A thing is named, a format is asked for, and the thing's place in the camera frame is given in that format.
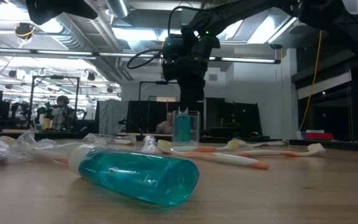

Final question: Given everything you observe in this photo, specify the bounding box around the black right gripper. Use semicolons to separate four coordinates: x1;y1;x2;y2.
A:
178;27;221;113

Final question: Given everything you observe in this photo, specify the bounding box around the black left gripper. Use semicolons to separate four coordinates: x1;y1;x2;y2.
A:
25;0;99;26

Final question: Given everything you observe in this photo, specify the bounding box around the blue mouthwash bottle white cap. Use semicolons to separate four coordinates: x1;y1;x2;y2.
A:
175;107;193;143
68;144;200;207

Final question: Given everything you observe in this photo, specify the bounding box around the clear plastic wrapper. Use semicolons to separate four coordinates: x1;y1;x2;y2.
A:
16;129;74;165

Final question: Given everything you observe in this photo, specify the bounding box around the clear plastic cup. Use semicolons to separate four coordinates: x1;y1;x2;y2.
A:
171;110;201;152

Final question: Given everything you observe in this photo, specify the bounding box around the person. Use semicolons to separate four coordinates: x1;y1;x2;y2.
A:
50;95;75;130
155;111;173;134

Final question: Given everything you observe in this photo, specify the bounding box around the black partition panel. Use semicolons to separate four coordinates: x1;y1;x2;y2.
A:
126;100;204;134

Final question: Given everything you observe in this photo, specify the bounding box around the long black ceiling light bar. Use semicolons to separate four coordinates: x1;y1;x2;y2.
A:
0;45;282;65

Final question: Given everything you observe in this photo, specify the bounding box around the grey curtain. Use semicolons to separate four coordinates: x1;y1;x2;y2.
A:
96;99;130;135

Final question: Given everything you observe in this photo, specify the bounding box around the red box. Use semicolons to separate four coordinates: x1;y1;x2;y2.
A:
305;132;334;141

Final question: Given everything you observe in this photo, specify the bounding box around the white ceiling air unit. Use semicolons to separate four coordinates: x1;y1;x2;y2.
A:
342;0;358;16

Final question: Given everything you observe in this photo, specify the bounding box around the black background station frame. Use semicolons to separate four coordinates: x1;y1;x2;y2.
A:
139;80;181;102
29;75;80;130

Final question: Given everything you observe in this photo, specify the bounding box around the wide silver round air duct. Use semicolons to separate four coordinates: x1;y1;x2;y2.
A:
106;0;131;19

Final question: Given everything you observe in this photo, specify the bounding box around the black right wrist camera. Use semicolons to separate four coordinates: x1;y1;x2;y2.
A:
162;33;183;82

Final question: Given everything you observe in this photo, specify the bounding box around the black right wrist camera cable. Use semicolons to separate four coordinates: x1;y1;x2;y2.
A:
126;5;200;70

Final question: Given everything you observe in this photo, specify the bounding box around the yellow cable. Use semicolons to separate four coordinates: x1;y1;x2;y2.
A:
298;29;323;131

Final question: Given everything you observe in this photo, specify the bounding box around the black table frame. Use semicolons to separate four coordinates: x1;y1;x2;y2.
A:
0;128;358;153

